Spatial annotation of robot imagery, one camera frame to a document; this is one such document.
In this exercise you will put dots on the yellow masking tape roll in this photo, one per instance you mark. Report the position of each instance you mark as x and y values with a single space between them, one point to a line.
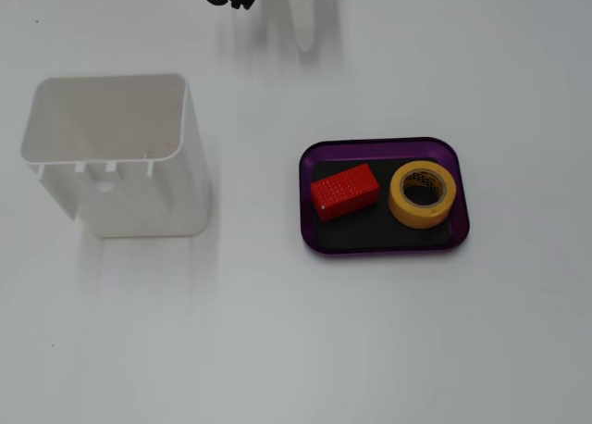
398 206

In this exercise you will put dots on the red textured block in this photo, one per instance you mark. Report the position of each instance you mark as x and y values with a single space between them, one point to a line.
344 190

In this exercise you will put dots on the white plastic bin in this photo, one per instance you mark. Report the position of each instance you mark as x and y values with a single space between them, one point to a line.
139 197

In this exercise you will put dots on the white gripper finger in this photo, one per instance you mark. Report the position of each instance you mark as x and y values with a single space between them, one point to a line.
304 12

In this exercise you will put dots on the purple translucent tray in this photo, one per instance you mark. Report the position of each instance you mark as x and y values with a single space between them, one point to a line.
307 165

